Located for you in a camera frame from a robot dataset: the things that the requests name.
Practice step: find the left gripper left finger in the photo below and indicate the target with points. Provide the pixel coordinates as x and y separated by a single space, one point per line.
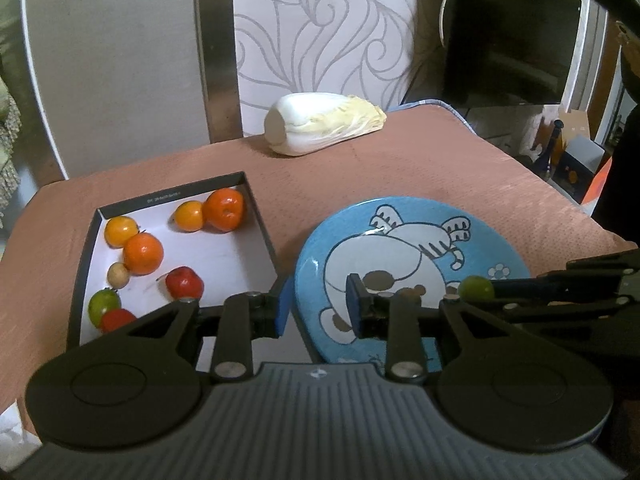
244 318

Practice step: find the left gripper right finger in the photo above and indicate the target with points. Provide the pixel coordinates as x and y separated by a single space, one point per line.
393 319

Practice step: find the red apple with stem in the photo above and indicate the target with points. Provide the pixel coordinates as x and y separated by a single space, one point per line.
183 282

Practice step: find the green lime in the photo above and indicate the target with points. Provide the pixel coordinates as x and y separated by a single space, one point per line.
476 288
103 301

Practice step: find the large orange tangerine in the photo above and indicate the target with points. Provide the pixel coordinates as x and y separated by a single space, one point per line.
224 209

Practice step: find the small yellow orange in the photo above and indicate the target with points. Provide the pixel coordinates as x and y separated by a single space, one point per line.
120 229
188 217

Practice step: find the orange tangerine with stem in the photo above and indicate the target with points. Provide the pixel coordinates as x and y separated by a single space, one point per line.
142 254

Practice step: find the dark red apple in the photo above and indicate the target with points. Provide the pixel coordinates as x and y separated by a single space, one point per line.
114 319

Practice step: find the blue cartoon tiger plate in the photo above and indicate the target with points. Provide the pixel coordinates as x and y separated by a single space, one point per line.
395 244

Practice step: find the black shallow box tray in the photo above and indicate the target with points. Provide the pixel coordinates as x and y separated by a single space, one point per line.
242 260

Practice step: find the small tan round fruit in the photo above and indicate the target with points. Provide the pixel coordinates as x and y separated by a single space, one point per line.
117 275

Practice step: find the cardboard boxes clutter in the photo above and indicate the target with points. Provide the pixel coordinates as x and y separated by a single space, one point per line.
578 165

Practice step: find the dark bottle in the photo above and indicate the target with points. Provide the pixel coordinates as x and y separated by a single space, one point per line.
543 164

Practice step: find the brown table mat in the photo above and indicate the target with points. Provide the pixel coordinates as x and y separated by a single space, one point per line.
424 152

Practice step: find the napa cabbage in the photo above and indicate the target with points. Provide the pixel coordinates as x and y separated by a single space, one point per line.
305 122

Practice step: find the white swirl pattern panel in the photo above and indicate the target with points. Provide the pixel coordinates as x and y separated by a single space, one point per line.
352 47

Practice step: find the grey cabinet door panel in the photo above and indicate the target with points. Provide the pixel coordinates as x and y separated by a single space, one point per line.
116 81

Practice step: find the green tied curtain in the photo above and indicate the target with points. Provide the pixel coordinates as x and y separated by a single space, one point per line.
10 127

